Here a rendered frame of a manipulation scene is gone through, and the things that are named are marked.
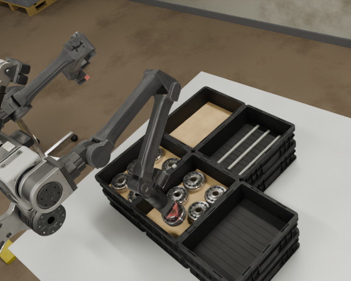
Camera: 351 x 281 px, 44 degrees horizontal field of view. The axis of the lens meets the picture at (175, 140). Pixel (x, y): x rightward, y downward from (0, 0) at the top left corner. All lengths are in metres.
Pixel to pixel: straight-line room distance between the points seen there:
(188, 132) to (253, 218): 0.65
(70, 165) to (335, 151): 1.37
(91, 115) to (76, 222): 1.93
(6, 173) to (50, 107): 3.05
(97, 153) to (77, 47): 0.47
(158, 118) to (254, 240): 0.64
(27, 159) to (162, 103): 0.51
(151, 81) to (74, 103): 2.84
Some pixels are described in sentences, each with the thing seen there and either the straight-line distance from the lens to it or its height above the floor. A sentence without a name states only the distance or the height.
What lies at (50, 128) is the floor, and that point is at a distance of 4.19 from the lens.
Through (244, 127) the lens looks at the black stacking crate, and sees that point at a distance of 2.25.
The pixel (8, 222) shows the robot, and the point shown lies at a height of 1.17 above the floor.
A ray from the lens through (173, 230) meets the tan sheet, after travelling 1.92.
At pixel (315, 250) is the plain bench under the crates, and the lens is 1.95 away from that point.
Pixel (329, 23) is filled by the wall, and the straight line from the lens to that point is 4.17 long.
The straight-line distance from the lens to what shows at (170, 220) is 1.79.
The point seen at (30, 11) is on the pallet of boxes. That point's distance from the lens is 6.47.
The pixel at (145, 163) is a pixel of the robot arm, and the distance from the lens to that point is 1.57.
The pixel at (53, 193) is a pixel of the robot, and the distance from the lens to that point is 1.39.
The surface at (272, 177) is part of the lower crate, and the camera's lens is 2.13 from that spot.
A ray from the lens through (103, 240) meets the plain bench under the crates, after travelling 2.17.
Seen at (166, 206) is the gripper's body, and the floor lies 1.06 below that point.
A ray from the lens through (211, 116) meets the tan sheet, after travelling 2.36.
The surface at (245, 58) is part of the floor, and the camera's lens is 4.20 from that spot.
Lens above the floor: 2.37
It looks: 43 degrees down
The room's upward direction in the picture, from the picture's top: 18 degrees counter-clockwise
